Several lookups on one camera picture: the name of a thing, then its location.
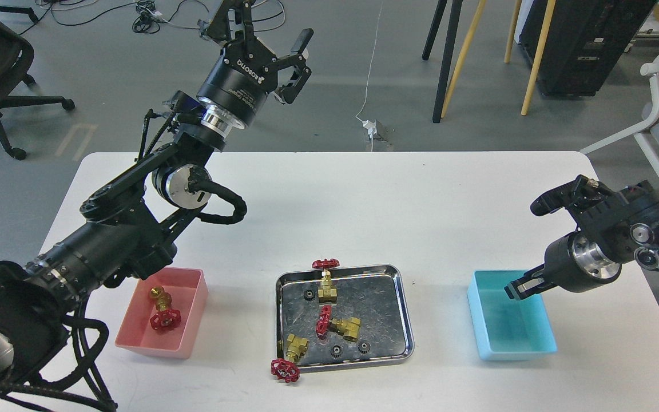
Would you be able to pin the blue plastic box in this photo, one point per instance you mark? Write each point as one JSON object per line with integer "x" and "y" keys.
{"x": 507, "y": 330}

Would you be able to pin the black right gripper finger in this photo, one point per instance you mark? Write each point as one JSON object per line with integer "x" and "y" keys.
{"x": 535, "y": 273}
{"x": 527, "y": 286}

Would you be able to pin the brass valve red handle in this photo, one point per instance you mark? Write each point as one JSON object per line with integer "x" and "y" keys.
{"x": 347, "y": 328}
{"x": 286, "y": 368}
{"x": 327, "y": 292}
{"x": 166, "y": 318}

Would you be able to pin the black gear bottom right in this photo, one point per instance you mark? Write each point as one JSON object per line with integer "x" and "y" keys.
{"x": 363, "y": 347}

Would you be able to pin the black and wood easel legs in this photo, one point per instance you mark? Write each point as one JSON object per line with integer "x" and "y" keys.
{"x": 447, "y": 81}

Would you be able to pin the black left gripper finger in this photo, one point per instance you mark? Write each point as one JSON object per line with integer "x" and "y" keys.
{"x": 231, "y": 27}
{"x": 296, "y": 60}

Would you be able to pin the white power adapter with cable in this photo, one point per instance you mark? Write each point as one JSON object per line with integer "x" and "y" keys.
{"x": 371, "y": 127}

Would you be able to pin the brass valve top red handle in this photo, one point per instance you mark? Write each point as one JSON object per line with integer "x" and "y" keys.
{"x": 327, "y": 292}

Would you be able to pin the brass valve bottom red handle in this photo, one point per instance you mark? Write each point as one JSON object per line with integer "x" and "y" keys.
{"x": 286, "y": 368}

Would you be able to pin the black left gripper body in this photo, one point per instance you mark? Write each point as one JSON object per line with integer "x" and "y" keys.
{"x": 237, "y": 81}

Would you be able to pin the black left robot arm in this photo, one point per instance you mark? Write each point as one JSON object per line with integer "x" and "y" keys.
{"x": 48, "y": 347}

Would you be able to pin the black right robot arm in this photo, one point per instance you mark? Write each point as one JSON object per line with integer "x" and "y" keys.
{"x": 612, "y": 228}

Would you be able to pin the black gear bottom left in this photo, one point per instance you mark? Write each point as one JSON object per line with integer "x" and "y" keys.
{"x": 336, "y": 350}

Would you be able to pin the metal tray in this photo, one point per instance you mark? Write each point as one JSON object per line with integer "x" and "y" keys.
{"x": 374, "y": 294}

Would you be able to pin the pink plastic box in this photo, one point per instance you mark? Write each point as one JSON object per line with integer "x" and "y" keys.
{"x": 189, "y": 293}

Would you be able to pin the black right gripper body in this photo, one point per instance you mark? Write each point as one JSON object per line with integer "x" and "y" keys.
{"x": 577, "y": 264}

